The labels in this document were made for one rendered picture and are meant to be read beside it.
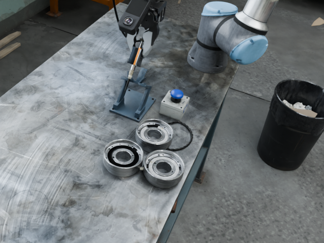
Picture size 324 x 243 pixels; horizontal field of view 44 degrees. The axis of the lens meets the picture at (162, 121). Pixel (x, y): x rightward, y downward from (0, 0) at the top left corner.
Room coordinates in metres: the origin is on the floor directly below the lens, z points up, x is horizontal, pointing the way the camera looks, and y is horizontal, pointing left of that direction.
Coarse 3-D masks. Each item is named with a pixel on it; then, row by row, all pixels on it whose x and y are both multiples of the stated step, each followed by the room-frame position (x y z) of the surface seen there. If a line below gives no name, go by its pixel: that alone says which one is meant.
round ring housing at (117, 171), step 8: (112, 144) 0.76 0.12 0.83; (128, 144) 0.77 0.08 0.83; (136, 144) 0.76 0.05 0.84; (104, 152) 0.71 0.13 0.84; (120, 152) 0.74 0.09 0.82; (128, 152) 0.74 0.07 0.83; (104, 160) 0.69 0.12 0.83; (128, 160) 0.74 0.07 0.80; (112, 168) 0.67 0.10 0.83; (120, 168) 0.67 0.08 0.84; (128, 168) 0.68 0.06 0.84; (136, 168) 0.69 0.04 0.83; (120, 176) 0.68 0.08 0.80
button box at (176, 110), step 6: (168, 96) 0.99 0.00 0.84; (186, 96) 1.01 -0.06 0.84; (162, 102) 0.96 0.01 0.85; (168, 102) 0.97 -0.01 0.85; (174, 102) 0.97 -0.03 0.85; (180, 102) 0.98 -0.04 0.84; (186, 102) 0.98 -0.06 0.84; (162, 108) 0.96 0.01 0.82; (168, 108) 0.95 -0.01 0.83; (174, 108) 0.95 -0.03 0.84; (180, 108) 0.95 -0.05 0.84; (186, 108) 1.00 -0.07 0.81; (162, 114) 0.96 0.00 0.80; (168, 114) 0.95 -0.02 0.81; (174, 114) 0.95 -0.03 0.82; (180, 114) 0.94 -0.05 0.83
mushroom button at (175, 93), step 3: (174, 90) 0.99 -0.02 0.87; (177, 90) 0.99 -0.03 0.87; (180, 90) 1.00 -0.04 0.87; (171, 93) 0.98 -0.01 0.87; (174, 93) 0.98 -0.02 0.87; (177, 93) 0.98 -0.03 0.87; (180, 93) 0.98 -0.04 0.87; (174, 96) 0.97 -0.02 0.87; (177, 96) 0.97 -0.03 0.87; (180, 96) 0.97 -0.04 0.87; (177, 99) 0.98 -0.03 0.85
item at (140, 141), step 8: (144, 120) 0.87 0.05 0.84; (152, 120) 0.88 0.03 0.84; (160, 120) 0.88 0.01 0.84; (136, 128) 0.83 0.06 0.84; (152, 128) 0.85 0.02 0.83; (168, 128) 0.86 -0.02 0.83; (136, 136) 0.81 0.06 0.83; (160, 136) 0.84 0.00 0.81; (168, 136) 0.84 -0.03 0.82; (144, 144) 0.78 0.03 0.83; (152, 144) 0.78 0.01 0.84; (160, 144) 0.78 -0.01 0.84; (168, 144) 0.80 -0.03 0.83
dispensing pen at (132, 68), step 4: (140, 40) 0.98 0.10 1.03; (140, 44) 0.97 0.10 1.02; (136, 48) 0.95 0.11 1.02; (132, 52) 0.94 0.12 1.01; (136, 52) 0.94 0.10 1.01; (132, 56) 0.94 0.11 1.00; (128, 60) 0.93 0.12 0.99; (132, 60) 0.93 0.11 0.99; (132, 64) 0.93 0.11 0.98; (132, 68) 0.93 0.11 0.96; (132, 72) 0.93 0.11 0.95; (128, 76) 0.92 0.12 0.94; (128, 80) 0.91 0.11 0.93; (124, 92) 0.90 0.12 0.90
